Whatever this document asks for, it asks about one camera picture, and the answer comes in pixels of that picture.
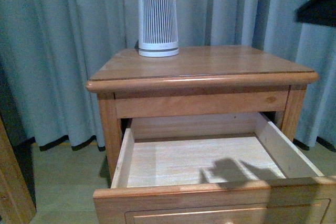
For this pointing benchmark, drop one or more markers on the grey curtain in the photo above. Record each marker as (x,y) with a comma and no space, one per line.
(49,49)

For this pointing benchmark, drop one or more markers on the wooden nightstand frame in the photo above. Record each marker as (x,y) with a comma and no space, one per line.
(199,80)

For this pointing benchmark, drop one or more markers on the wooden bed frame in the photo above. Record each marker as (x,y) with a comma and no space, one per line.
(16,203)

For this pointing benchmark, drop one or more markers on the wooden drawer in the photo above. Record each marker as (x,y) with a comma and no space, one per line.
(223,168)

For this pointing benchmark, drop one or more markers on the white ribbed air purifier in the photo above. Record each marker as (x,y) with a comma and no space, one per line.
(158,33)

